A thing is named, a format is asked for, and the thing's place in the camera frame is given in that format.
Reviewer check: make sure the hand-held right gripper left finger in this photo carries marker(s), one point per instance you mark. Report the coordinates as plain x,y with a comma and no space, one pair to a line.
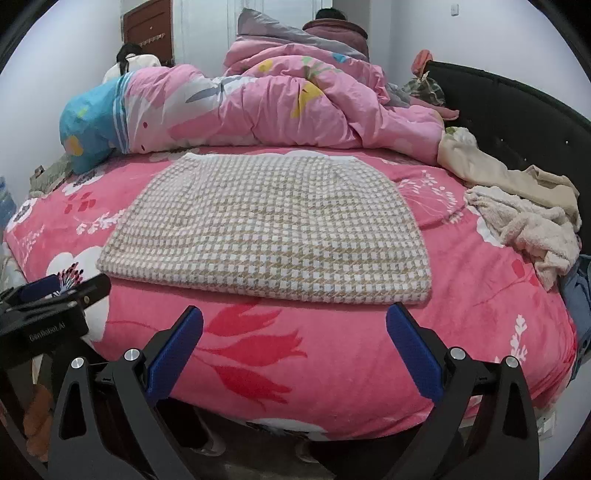
178,353

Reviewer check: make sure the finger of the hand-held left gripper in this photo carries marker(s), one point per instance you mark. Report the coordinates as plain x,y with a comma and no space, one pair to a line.
39,287
83,288

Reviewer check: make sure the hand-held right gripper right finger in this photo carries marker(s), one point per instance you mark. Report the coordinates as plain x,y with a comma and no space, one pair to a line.
413,353

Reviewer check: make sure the beige white houndstooth sweater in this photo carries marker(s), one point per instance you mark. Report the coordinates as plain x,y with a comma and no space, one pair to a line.
268,230

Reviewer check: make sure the person's left hand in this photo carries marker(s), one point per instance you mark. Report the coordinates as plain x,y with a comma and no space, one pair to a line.
37,424

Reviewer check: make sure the pink floral fleece blanket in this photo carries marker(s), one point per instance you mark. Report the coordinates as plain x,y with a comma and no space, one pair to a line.
346,360

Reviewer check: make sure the green patterned fabric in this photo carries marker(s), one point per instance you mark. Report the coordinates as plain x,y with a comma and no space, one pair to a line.
46,177

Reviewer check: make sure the cream fluffy garment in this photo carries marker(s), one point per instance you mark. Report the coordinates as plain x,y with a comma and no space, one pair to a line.
531,230

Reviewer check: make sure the blue garment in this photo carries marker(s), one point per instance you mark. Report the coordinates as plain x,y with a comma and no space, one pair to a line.
579,295

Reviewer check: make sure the beige garment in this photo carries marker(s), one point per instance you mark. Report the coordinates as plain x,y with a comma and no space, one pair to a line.
489,170

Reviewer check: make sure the black padded headboard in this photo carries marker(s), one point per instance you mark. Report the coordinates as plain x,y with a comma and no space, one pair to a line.
517,115

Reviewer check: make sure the green floral cloth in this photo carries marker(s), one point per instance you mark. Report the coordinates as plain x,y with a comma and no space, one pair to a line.
425,90

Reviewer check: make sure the pink white blue quilt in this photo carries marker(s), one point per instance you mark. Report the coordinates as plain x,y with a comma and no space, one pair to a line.
277,106

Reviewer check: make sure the brown wooden door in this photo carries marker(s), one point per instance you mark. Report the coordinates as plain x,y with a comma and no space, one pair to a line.
147,23

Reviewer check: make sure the orange cloth item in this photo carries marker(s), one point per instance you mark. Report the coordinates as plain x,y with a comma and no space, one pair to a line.
421,60

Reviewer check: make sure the grey pillow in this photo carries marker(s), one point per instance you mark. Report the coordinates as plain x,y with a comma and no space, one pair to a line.
263,27

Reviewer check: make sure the white wall switch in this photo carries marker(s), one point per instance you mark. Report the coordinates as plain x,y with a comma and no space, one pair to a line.
455,10

